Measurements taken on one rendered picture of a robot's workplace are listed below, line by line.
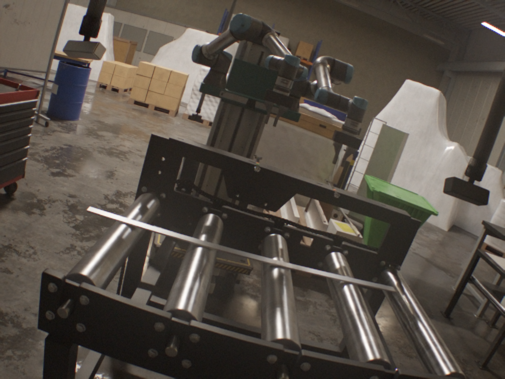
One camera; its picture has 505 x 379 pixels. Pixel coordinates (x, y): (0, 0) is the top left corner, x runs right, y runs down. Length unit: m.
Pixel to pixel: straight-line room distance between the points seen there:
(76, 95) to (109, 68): 4.74
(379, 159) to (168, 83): 5.89
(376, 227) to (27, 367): 3.47
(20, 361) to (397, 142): 4.73
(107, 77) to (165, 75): 2.26
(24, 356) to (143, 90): 8.38
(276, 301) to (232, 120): 1.74
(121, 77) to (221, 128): 8.79
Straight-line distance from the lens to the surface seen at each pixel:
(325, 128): 5.10
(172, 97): 9.87
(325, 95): 1.94
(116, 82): 11.49
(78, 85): 6.86
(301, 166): 5.13
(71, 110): 6.93
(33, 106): 3.55
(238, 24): 2.21
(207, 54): 2.47
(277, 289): 1.39
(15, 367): 2.14
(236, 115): 2.83
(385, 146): 5.43
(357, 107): 1.90
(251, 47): 2.81
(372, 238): 4.42
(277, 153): 5.22
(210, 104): 9.90
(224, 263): 2.77
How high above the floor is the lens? 1.54
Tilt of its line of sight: 14 degrees down
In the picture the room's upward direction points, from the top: 19 degrees clockwise
